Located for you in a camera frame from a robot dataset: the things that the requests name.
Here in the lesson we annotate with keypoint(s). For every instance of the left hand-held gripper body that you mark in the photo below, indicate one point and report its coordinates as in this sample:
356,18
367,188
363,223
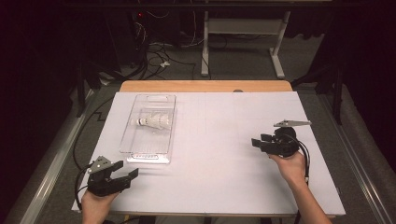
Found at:
102,186

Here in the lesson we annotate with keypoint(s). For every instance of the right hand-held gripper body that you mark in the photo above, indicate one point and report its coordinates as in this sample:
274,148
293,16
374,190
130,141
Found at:
283,144

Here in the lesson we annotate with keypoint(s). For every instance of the clear plastic tray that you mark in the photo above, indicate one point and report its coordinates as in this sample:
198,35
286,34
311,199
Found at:
149,143

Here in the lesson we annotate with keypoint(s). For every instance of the person's left hand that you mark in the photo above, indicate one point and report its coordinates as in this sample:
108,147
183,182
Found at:
96,209

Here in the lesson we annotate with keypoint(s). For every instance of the person's right hand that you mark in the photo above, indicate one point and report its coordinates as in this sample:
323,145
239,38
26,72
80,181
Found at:
291,169

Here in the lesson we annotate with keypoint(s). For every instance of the dark round table grommet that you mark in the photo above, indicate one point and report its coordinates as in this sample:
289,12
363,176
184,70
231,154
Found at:
238,90

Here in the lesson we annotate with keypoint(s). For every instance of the white table cover board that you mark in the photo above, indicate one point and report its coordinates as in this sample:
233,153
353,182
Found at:
211,186

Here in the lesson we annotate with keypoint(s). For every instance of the black metal stand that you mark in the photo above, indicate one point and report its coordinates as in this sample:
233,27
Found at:
336,99
81,93

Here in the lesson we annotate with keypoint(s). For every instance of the white plug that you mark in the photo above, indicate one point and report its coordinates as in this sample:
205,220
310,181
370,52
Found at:
165,64

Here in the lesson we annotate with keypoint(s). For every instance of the grey metal rail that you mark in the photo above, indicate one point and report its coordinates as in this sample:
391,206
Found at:
351,149
53,168

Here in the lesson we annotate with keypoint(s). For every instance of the white metal stand frame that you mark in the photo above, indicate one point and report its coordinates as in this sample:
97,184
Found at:
243,26

